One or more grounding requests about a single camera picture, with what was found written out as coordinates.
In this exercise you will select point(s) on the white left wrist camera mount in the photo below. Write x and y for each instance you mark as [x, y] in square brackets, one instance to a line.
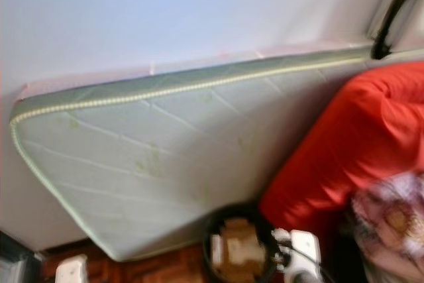
[71, 271]

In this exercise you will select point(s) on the pale green quilted mattress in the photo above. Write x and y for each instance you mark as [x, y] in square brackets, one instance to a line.
[159, 157]

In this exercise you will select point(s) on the large red covered cushion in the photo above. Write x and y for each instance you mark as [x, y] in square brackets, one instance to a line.
[344, 144]

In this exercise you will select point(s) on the pink cartoon print blanket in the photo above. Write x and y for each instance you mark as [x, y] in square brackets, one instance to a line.
[391, 223]

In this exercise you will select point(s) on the black round bin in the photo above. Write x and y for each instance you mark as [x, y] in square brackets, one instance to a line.
[212, 230]

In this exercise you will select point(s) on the brown cardboard box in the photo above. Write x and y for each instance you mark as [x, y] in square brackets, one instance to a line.
[242, 250]

